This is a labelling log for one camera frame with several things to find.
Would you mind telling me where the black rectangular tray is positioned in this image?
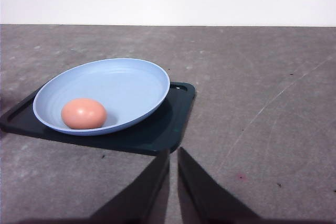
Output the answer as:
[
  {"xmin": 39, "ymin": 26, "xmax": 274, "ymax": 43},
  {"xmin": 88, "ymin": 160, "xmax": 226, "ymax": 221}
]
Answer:
[{"xmin": 0, "ymin": 82, "xmax": 196, "ymax": 155}]

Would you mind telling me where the blue round plate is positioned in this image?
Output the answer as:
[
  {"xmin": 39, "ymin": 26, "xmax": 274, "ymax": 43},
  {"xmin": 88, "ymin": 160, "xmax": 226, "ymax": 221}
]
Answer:
[{"xmin": 33, "ymin": 58, "xmax": 171, "ymax": 136}]

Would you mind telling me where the brown egg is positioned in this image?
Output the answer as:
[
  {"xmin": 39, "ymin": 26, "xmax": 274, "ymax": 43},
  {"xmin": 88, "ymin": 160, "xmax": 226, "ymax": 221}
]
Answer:
[{"xmin": 61, "ymin": 98, "xmax": 107, "ymax": 130}]

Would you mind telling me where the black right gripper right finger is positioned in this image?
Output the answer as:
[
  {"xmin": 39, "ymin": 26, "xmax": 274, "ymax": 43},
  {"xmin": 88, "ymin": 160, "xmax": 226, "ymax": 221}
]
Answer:
[{"xmin": 177, "ymin": 147, "xmax": 263, "ymax": 224}]

